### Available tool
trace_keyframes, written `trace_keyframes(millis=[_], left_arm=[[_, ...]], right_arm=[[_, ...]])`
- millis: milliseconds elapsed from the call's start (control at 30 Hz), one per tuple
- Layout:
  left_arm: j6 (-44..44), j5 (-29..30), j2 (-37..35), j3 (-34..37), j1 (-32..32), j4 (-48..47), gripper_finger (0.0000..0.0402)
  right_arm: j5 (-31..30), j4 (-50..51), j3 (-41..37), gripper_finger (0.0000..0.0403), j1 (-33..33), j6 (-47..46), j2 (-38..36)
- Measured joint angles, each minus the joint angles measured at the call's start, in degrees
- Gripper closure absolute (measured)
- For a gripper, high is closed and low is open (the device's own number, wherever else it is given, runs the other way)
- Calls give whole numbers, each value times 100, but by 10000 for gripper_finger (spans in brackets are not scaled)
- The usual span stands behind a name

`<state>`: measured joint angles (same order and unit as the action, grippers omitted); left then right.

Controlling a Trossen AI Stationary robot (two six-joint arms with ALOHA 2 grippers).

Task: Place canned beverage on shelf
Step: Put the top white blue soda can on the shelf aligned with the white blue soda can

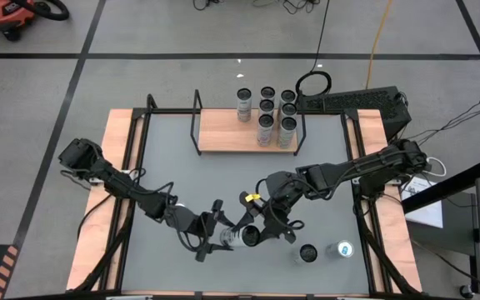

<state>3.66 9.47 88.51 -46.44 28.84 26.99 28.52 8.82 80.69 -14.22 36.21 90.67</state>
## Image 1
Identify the wooden shelf board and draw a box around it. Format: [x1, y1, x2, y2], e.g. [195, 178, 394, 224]
[197, 108, 298, 153]

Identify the white power cable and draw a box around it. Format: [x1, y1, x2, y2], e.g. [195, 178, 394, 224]
[425, 156, 448, 178]

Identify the white Celsius Tropical Vibe can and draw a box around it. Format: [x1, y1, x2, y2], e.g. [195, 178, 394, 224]
[280, 102, 298, 118]

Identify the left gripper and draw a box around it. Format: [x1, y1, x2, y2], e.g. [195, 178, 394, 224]
[167, 199, 236, 263]

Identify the black vacuum hose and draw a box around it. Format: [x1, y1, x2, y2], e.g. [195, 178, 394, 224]
[12, 0, 70, 22]

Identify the white Celsius can pink band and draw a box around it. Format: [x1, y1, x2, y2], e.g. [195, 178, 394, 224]
[256, 113, 276, 148]

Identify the black cable bundle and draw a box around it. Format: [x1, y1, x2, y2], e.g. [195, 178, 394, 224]
[406, 96, 480, 145]

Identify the black metal table frame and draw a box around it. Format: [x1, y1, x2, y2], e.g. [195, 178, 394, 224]
[117, 93, 374, 300]

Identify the wooden table base board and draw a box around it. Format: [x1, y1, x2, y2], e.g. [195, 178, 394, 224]
[65, 108, 423, 293]

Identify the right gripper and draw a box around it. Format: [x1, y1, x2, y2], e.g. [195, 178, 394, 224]
[231, 191, 298, 245]

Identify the black floor cable tangle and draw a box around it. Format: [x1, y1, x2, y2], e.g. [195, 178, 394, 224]
[192, 0, 323, 16]

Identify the black desk beam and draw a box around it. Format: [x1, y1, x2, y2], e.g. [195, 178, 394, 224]
[401, 157, 480, 214]

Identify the white paper sheet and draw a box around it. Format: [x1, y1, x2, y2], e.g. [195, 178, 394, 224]
[400, 174, 444, 229]

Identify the yellow floor cable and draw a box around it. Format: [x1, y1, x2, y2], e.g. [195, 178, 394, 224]
[364, 0, 393, 88]

